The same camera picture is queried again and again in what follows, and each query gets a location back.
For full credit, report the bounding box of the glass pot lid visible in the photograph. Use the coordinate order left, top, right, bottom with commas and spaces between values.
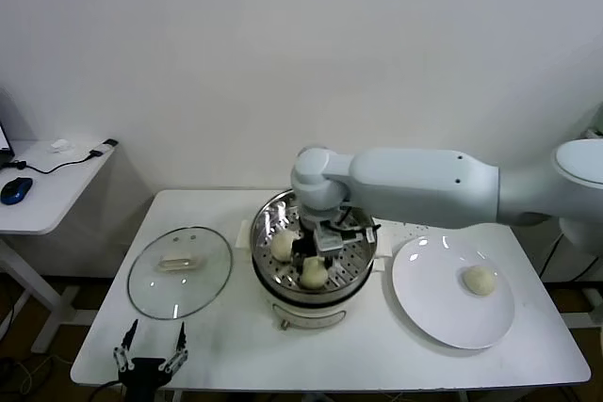
127, 226, 235, 320

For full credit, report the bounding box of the stainless steel steamer basket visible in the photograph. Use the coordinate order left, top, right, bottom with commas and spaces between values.
250, 187, 380, 302

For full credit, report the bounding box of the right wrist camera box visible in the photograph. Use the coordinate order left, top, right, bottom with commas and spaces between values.
313, 221, 378, 253

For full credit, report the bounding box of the black floor cable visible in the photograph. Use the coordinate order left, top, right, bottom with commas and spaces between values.
0, 277, 29, 396

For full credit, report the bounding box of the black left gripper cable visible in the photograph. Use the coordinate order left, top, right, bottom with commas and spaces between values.
90, 378, 126, 402

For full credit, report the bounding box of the black laptop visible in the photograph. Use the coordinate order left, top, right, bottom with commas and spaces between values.
0, 119, 18, 171

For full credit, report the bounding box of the blue computer mouse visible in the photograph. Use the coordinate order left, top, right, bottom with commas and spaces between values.
0, 176, 36, 206

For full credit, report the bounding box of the black wall power cable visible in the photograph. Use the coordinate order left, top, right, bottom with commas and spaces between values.
539, 232, 603, 281

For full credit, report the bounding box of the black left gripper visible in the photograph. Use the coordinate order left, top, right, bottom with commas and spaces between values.
112, 318, 189, 402

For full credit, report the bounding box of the white electric cooker pot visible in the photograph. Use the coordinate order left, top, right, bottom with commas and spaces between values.
235, 220, 393, 331

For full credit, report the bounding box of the white work table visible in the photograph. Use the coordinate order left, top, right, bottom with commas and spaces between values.
70, 188, 594, 394

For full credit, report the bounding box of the white steamed baozi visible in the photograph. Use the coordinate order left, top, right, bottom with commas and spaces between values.
460, 265, 498, 298
300, 255, 330, 291
271, 231, 299, 263

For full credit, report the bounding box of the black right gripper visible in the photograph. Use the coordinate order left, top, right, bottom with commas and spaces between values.
292, 227, 340, 277

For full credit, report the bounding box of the black desk cable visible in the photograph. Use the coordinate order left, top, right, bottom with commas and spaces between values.
0, 150, 104, 175

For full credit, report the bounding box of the white side desk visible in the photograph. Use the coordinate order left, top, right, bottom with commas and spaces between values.
0, 139, 122, 355

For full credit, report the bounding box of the white round plate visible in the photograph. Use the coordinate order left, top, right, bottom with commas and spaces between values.
391, 234, 517, 351

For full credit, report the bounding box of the crumpled white tissue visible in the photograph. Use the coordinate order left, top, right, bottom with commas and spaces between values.
46, 137, 76, 154

